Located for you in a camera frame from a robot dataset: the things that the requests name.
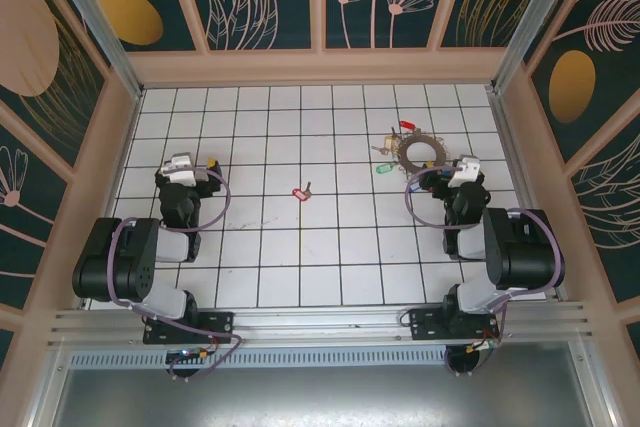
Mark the key with red tag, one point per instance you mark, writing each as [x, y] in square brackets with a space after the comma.
[300, 193]
[407, 125]

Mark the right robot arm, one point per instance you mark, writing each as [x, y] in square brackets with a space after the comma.
[520, 247]

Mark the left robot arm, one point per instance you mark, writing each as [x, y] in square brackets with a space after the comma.
[135, 252]

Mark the brass keys bunch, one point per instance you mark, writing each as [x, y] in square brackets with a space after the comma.
[387, 143]

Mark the key with blue tag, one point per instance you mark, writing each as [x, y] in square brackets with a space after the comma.
[414, 187]

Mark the key with green tag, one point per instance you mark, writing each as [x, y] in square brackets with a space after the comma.
[384, 168]

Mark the small circuit board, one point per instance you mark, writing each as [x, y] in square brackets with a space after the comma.
[484, 345]
[187, 354]

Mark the grey metal sheet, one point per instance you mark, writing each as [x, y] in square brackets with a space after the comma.
[320, 397]

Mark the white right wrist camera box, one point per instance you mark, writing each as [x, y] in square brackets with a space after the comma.
[465, 172]

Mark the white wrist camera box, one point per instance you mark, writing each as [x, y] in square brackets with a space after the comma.
[465, 172]
[177, 169]

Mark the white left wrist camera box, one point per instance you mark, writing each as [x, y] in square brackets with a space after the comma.
[177, 169]

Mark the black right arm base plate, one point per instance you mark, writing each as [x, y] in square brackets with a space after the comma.
[430, 324]

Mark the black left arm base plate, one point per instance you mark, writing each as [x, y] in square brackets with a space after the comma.
[215, 327]

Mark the long aluminium base rail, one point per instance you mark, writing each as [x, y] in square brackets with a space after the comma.
[320, 319]

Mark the aluminium frame post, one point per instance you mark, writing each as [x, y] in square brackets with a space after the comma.
[530, 22]
[100, 27]

